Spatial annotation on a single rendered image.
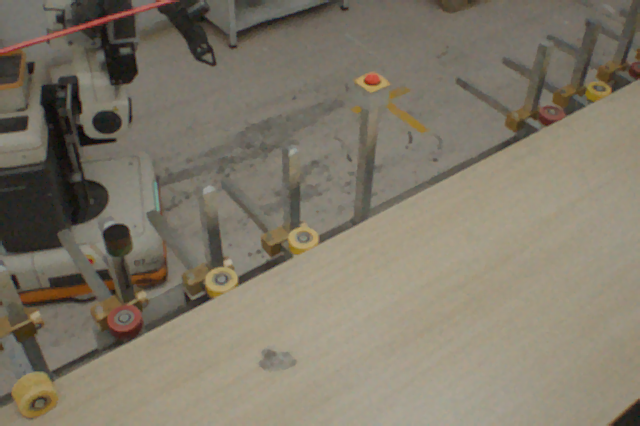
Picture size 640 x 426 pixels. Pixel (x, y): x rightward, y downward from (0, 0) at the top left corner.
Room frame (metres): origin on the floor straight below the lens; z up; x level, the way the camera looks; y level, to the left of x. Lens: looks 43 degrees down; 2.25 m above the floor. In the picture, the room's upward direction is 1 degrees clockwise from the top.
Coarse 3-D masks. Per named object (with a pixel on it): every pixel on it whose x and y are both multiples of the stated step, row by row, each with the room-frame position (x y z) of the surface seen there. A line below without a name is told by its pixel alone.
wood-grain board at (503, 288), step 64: (576, 128) 1.86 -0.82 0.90; (448, 192) 1.53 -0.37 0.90; (512, 192) 1.54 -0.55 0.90; (576, 192) 1.55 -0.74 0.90; (320, 256) 1.27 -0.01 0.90; (384, 256) 1.28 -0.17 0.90; (448, 256) 1.28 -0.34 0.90; (512, 256) 1.29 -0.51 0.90; (576, 256) 1.29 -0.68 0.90; (192, 320) 1.05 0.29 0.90; (256, 320) 1.06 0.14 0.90; (320, 320) 1.06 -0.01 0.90; (384, 320) 1.07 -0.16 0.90; (448, 320) 1.07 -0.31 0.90; (512, 320) 1.08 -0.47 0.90; (576, 320) 1.08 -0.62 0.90; (64, 384) 0.87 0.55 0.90; (128, 384) 0.87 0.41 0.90; (192, 384) 0.88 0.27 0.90; (256, 384) 0.88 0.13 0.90; (320, 384) 0.89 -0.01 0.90; (384, 384) 0.89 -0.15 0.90; (448, 384) 0.89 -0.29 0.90; (512, 384) 0.90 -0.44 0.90; (576, 384) 0.90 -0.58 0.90
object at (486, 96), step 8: (456, 80) 2.26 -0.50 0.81; (464, 80) 2.24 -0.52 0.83; (464, 88) 2.22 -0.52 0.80; (472, 88) 2.19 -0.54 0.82; (480, 88) 2.19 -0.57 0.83; (480, 96) 2.16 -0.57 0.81; (488, 96) 2.14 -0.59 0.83; (496, 96) 2.14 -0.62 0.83; (488, 104) 2.13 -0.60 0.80; (496, 104) 2.10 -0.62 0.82; (504, 104) 2.09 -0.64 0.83; (504, 112) 2.07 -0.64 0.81; (528, 120) 2.00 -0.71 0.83; (528, 128) 1.98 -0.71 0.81; (536, 128) 1.95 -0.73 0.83
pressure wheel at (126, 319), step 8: (112, 312) 1.07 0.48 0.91; (120, 312) 1.07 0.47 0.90; (128, 312) 1.07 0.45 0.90; (136, 312) 1.07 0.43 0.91; (112, 320) 1.04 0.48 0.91; (120, 320) 1.04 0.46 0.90; (128, 320) 1.05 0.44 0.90; (136, 320) 1.04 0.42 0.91; (112, 328) 1.02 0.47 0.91; (120, 328) 1.02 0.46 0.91; (128, 328) 1.02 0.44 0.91; (136, 328) 1.03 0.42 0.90; (120, 336) 1.01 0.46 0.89; (128, 336) 1.02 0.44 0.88
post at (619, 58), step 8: (632, 0) 2.36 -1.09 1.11; (632, 8) 2.35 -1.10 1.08; (632, 16) 2.34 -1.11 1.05; (632, 24) 2.33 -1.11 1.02; (624, 32) 2.35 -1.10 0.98; (632, 32) 2.34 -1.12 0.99; (624, 40) 2.34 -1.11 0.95; (632, 40) 2.35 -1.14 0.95; (616, 48) 2.36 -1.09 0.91; (624, 48) 2.33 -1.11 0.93; (616, 56) 2.35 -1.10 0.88; (624, 56) 2.34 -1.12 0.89; (616, 88) 2.35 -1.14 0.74
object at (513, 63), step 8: (504, 56) 2.41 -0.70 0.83; (504, 64) 2.40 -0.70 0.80; (512, 64) 2.37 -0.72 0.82; (520, 64) 2.36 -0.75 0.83; (520, 72) 2.34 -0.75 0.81; (528, 72) 2.31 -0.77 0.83; (544, 88) 2.24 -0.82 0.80; (552, 88) 2.22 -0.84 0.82; (560, 88) 2.20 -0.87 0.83; (576, 96) 2.15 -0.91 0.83; (576, 104) 2.13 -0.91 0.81; (584, 104) 2.10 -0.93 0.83
